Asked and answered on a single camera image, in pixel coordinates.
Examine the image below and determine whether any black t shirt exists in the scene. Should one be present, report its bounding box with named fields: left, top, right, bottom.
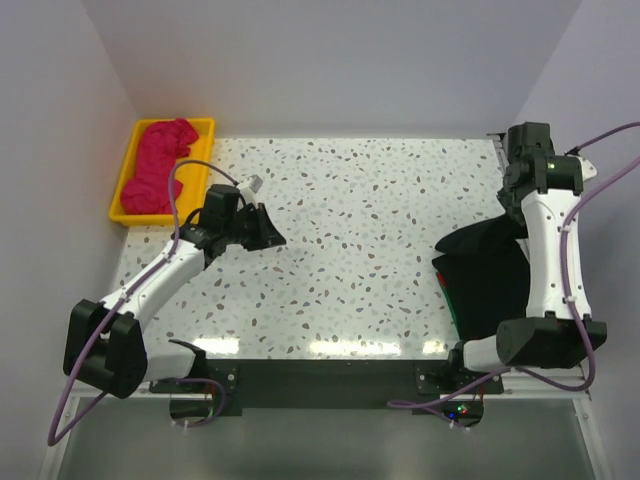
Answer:
left=435, top=214, right=528, bottom=257
left=432, top=243, right=530, bottom=341

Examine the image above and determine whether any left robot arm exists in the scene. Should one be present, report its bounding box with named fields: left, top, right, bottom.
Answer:
left=63, top=175, right=286, bottom=399

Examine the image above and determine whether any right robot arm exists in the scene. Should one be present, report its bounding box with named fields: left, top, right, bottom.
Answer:
left=436, top=122, right=607, bottom=390

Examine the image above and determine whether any yellow plastic bin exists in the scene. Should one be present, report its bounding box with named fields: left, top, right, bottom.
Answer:
left=109, top=118, right=215, bottom=227

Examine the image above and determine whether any folded black t shirt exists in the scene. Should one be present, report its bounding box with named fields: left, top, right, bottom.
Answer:
left=432, top=243, right=530, bottom=341

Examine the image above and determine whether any pink crumpled t shirt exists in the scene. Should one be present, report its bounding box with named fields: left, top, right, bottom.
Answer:
left=120, top=118, right=199, bottom=215

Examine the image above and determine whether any folded green t shirt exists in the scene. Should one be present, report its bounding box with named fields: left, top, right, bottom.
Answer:
left=436, top=271, right=459, bottom=335

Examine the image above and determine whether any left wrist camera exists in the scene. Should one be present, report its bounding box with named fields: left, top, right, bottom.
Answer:
left=236, top=175, right=263, bottom=208

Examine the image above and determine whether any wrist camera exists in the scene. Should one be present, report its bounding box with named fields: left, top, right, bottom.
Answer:
left=565, top=147, right=598, bottom=187
left=236, top=175, right=263, bottom=208

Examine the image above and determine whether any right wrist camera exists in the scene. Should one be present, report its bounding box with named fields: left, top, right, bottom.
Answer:
left=565, top=147, right=598, bottom=187

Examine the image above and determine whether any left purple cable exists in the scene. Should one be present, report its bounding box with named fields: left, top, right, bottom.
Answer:
left=46, top=159, right=236, bottom=447

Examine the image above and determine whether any purple cable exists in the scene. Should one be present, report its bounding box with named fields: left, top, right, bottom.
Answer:
left=387, top=120, right=640, bottom=417
left=46, top=159, right=236, bottom=447

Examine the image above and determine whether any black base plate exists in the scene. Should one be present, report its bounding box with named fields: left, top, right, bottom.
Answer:
left=149, top=359, right=481, bottom=418

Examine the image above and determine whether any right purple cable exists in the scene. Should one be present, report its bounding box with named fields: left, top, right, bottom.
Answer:
left=387, top=120, right=640, bottom=417

